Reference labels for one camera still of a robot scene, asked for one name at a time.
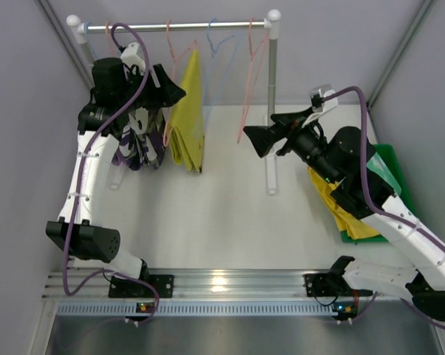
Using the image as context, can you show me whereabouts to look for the pink hanger of yellow trousers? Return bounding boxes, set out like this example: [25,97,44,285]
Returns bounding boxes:
[237,18,269,143]

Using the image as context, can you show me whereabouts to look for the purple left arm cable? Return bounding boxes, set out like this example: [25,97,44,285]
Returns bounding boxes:
[61,22,160,326]

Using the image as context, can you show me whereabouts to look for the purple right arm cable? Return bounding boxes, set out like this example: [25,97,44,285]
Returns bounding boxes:
[324,87,445,334]

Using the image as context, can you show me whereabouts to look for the olive yellow trousers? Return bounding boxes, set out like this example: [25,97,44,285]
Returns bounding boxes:
[169,50,204,173]

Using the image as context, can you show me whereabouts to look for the empty light blue hanger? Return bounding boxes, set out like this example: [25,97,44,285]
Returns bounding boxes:
[84,21,99,61]

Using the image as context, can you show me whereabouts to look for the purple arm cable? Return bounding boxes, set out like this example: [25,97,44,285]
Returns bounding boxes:
[61,22,160,326]
[324,87,445,334]

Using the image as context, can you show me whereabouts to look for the pink hanger of olive trousers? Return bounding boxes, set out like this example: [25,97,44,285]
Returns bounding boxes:
[163,20,197,147]

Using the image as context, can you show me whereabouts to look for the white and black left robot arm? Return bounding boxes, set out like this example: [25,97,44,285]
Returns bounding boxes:
[46,58,186,281]

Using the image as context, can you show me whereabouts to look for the blue hanger of green trousers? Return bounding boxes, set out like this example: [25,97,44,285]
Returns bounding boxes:
[200,18,242,134]

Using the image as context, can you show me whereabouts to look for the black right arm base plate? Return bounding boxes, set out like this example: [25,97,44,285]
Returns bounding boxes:
[304,273,373,298]

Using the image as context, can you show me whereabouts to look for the pink hanger of purple trousers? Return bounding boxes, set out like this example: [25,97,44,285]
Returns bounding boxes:
[105,21,118,57]

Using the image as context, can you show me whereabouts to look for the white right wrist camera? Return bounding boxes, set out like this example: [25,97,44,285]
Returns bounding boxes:
[302,84,339,127]

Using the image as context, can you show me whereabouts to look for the green tie-dye trousers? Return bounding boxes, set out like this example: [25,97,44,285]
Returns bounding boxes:
[367,144,402,195]

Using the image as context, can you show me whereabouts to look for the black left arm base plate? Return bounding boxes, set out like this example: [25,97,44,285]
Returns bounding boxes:
[108,274,174,299]

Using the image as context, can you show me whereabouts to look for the aluminium mounting rail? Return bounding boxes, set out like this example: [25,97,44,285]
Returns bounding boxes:
[41,268,445,318]

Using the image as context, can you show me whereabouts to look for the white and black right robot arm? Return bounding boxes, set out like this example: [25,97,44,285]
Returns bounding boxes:
[243,109,445,322]

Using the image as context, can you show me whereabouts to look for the green plastic bin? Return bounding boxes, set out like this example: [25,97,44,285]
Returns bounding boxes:
[340,143,416,245]

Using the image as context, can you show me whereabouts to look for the silver clothes rack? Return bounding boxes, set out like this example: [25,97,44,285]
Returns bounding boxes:
[66,10,282,196]

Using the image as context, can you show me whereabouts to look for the camouflage trousers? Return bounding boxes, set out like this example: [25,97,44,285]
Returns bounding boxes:
[112,108,166,171]

